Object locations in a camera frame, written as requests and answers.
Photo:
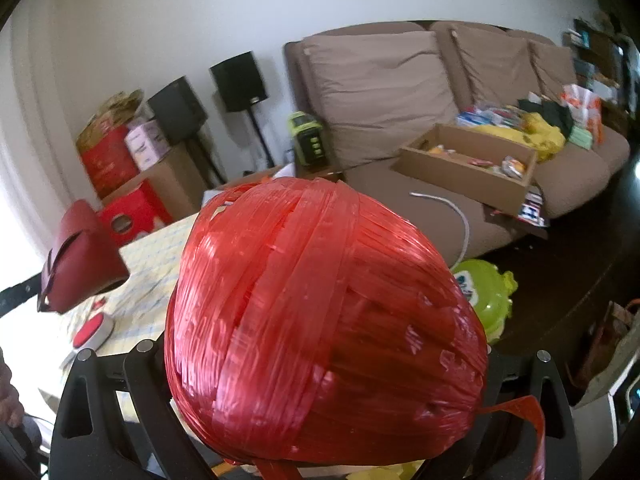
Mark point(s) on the black speaker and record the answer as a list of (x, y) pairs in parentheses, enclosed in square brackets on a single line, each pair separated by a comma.
[(237, 80), (177, 110)]

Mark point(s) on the brown sofa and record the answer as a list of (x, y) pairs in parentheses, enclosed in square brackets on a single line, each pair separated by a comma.
[(400, 200)]

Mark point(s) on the person's left forearm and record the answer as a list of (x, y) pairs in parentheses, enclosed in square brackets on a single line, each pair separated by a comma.
[(10, 390)]

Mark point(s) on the long shallow cardboard tray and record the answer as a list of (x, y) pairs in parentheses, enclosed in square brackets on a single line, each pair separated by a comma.
[(450, 180)]

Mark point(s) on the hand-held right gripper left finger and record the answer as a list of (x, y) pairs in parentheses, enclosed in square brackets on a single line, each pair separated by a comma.
[(150, 375)]

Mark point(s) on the pink white tissue pack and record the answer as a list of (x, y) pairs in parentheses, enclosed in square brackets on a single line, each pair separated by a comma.
[(145, 145)]

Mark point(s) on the large closed cardboard box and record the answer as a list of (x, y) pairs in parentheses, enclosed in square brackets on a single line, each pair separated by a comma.
[(170, 175)]

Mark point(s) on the yellow plastic bag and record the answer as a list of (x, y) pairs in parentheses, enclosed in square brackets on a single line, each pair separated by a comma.
[(542, 135)]

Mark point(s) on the gold gift bag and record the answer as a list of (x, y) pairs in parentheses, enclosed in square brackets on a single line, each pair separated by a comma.
[(112, 110)]

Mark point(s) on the green plastic toy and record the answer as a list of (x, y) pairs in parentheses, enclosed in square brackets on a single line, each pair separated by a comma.
[(485, 305)]

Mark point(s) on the red plastic twine ball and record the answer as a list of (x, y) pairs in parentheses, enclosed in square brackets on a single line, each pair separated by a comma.
[(325, 320)]

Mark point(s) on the red tea gift bag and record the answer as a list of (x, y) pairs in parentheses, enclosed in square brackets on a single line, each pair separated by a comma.
[(107, 160)]

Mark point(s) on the brown paper shopping bag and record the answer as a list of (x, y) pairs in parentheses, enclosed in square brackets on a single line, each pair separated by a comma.
[(610, 350)]

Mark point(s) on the white sheer curtain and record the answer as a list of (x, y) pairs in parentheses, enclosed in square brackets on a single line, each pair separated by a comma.
[(20, 160)]

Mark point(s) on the yellow checked tablecloth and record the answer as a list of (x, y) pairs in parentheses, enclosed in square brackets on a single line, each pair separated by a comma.
[(145, 270)]

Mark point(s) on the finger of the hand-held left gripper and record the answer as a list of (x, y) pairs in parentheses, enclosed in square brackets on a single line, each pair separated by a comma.
[(20, 295)]

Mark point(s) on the green black portable radio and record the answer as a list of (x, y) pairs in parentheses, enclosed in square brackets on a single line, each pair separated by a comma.
[(307, 140)]

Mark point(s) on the orange white plastic bag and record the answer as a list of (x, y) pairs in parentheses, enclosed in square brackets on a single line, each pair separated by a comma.
[(582, 110)]

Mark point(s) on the white floor appliance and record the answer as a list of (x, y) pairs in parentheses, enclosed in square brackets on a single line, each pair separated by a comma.
[(600, 425)]

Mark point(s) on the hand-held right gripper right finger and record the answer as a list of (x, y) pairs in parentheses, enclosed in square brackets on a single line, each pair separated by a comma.
[(500, 367)]

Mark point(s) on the white red lint brush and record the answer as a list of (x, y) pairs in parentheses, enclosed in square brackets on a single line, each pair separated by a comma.
[(92, 327)]

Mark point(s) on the red cookie gift box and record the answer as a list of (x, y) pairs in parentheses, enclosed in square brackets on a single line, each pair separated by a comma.
[(135, 210)]

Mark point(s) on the large beige sofa cushion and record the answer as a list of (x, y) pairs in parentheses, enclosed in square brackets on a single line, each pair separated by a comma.
[(380, 95)]

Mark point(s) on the dark red leather pouch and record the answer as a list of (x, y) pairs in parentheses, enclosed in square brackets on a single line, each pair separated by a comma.
[(85, 255)]

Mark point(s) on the black speaker stand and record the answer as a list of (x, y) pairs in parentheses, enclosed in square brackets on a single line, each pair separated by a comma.
[(205, 157), (257, 135)]

